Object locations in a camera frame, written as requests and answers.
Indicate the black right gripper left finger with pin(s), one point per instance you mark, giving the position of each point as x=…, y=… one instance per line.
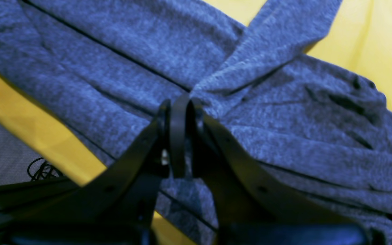
x=125, y=193

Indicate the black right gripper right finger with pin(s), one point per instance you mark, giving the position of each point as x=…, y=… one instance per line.
x=242, y=191

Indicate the grey long-sleeve shirt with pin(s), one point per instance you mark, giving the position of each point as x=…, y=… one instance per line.
x=104, y=66

